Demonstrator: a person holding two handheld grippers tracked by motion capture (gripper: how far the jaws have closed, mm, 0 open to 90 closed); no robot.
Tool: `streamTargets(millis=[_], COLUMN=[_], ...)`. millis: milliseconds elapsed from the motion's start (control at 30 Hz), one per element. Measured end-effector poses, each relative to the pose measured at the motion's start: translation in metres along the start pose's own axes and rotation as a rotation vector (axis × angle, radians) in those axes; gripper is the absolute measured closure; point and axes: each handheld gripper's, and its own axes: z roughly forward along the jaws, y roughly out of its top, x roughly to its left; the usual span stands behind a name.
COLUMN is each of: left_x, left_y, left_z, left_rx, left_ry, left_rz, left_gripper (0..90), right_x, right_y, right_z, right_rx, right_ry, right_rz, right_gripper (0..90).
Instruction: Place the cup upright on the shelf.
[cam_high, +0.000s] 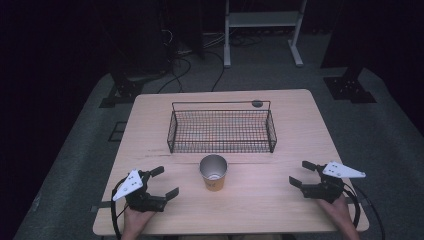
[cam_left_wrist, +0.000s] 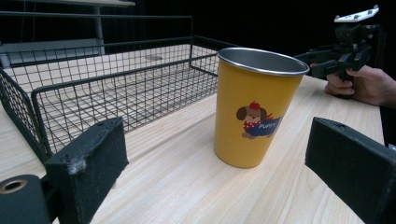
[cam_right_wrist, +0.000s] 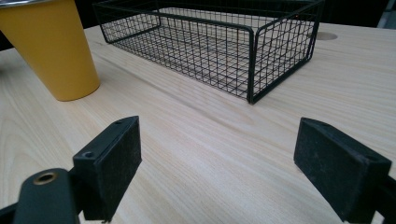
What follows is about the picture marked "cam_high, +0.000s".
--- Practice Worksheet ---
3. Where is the black rectangular floor frame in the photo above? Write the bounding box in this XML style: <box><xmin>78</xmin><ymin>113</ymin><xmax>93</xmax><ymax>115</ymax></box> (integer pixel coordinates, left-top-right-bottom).
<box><xmin>107</xmin><ymin>121</ymin><xmax>128</xmax><ymax>143</ymax></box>

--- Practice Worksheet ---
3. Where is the person's left hand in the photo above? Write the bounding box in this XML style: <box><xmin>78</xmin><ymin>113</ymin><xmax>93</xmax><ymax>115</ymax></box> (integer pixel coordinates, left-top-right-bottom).
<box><xmin>120</xmin><ymin>207</ymin><xmax>156</xmax><ymax>240</ymax></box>

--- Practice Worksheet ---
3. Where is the orange paper cup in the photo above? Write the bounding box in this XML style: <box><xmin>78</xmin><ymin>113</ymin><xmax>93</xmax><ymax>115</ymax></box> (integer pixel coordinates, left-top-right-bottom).
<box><xmin>199</xmin><ymin>154</ymin><xmax>229</xmax><ymax>193</ymax></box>

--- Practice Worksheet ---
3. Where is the black wire basket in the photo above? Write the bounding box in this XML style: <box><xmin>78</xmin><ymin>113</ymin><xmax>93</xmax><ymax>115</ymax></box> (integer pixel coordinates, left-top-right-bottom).
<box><xmin>166</xmin><ymin>100</ymin><xmax>278</xmax><ymax>155</ymax></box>

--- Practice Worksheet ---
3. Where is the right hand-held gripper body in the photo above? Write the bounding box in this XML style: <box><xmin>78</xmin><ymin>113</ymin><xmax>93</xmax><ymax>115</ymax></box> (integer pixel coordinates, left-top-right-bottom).
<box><xmin>299</xmin><ymin>161</ymin><xmax>367</xmax><ymax>204</ymax></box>

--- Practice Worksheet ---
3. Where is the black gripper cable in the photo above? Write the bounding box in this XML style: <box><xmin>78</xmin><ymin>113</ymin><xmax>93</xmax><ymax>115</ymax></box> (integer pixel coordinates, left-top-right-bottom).
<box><xmin>110</xmin><ymin>178</ymin><xmax>130</xmax><ymax>240</ymax></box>
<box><xmin>342</xmin><ymin>182</ymin><xmax>387</xmax><ymax>240</ymax></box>

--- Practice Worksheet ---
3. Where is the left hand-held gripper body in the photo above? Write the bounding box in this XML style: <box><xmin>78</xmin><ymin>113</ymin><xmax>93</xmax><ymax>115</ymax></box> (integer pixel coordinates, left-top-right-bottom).
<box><xmin>112</xmin><ymin>169</ymin><xmax>168</xmax><ymax>213</ymax></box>

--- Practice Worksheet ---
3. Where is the white metal desk frame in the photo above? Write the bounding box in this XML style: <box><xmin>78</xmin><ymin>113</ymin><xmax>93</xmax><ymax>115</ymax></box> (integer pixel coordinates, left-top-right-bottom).
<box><xmin>223</xmin><ymin>0</ymin><xmax>308</xmax><ymax>69</ymax></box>

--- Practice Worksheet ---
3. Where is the black stand base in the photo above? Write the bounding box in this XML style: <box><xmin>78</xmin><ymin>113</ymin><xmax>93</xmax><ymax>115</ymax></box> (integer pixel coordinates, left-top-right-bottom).
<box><xmin>322</xmin><ymin>65</ymin><xmax>378</xmax><ymax>105</ymax></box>
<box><xmin>98</xmin><ymin>73</ymin><xmax>145</xmax><ymax>109</ymax></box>

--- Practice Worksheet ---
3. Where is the grey table edge bracket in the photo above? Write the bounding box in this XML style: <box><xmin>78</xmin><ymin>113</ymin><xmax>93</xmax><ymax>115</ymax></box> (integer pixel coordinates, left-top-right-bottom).
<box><xmin>90</xmin><ymin>200</ymin><xmax>113</xmax><ymax>214</ymax></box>

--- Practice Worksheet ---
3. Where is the black floor cable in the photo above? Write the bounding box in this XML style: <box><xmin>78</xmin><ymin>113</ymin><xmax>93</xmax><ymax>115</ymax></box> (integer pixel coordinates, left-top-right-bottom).
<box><xmin>156</xmin><ymin>55</ymin><xmax>193</xmax><ymax>95</ymax></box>
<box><xmin>210</xmin><ymin>49</ymin><xmax>226</xmax><ymax>93</ymax></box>

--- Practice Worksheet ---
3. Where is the person's right hand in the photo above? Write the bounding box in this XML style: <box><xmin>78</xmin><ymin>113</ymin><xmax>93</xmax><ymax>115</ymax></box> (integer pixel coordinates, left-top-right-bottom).
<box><xmin>316</xmin><ymin>194</ymin><xmax>361</xmax><ymax>240</ymax></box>

